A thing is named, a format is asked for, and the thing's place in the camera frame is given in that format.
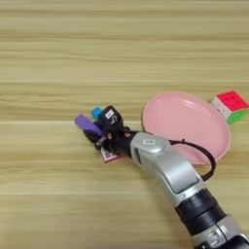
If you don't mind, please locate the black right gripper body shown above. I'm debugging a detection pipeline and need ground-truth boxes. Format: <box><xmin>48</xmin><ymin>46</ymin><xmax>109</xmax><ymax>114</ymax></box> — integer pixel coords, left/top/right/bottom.
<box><xmin>103</xmin><ymin>125</ymin><xmax>140</xmax><ymax>159</ymax></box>

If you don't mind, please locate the pink round plate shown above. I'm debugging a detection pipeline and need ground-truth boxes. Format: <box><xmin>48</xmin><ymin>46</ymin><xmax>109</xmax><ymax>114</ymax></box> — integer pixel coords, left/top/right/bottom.
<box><xmin>141</xmin><ymin>91</ymin><xmax>231</xmax><ymax>166</ymax></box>

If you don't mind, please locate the purple rectangular block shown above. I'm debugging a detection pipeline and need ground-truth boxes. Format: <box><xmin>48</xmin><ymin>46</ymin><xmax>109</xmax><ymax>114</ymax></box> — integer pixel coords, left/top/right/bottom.
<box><xmin>74</xmin><ymin>113</ymin><xmax>104</xmax><ymax>137</ymax></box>

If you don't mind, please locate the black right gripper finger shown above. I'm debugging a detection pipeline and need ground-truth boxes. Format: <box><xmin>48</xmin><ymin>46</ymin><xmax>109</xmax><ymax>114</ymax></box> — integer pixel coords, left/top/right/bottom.
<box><xmin>83</xmin><ymin>129</ymin><xmax>110</xmax><ymax>151</ymax></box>

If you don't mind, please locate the colourful puzzle cube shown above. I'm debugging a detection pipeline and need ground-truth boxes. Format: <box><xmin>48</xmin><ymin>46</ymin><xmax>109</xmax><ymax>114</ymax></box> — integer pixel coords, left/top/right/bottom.
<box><xmin>211</xmin><ymin>89</ymin><xmax>249</xmax><ymax>125</ymax></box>

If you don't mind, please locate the blue rectangular block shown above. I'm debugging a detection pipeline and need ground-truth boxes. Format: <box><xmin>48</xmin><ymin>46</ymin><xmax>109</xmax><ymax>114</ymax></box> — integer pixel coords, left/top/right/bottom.
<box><xmin>90</xmin><ymin>106</ymin><xmax>104</xmax><ymax>120</ymax></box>

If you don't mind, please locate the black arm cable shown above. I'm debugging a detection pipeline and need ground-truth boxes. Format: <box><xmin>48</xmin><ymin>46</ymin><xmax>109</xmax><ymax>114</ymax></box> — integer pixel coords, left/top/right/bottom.
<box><xmin>168</xmin><ymin>139</ymin><xmax>217</xmax><ymax>182</ymax></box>

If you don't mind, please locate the small white red box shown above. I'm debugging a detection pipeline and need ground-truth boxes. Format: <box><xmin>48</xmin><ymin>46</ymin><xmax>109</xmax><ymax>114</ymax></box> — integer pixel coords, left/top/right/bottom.
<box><xmin>100</xmin><ymin>147</ymin><xmax>126</xmax><ymax>164</ymax></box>

